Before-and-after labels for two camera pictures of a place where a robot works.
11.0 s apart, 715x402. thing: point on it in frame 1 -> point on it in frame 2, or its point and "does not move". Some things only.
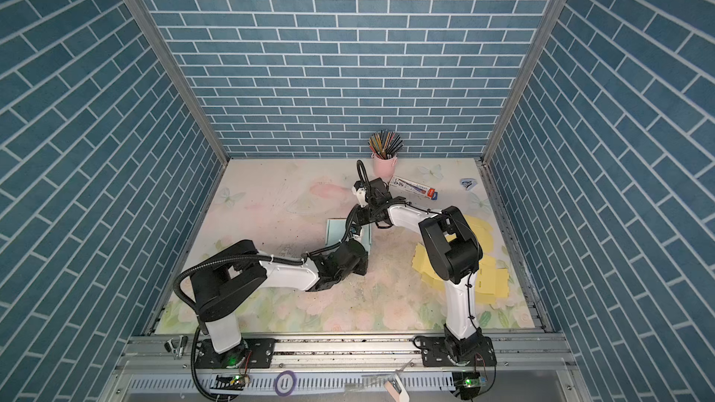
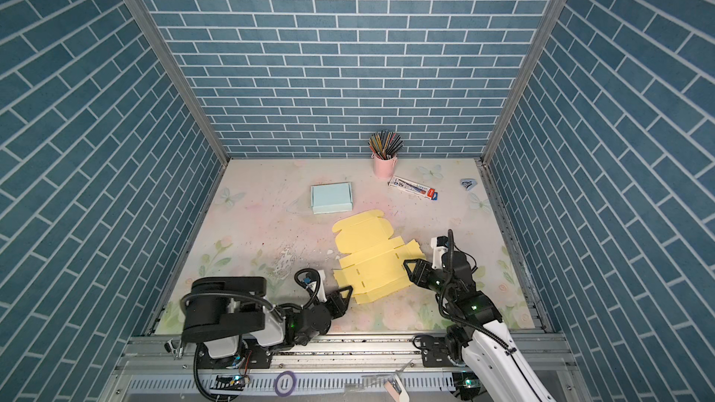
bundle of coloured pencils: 384,144 does not move
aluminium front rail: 528,368 does not move
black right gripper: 360,220 -> 422,268
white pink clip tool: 396,386 does not move
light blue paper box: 335,232 -> 331,197
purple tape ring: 294,383 does not move
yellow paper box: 492,283 -> 375,263
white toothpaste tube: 413,186 does not move
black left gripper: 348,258 -> 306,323
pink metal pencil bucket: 384,167 does not move
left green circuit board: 236,382 does not move
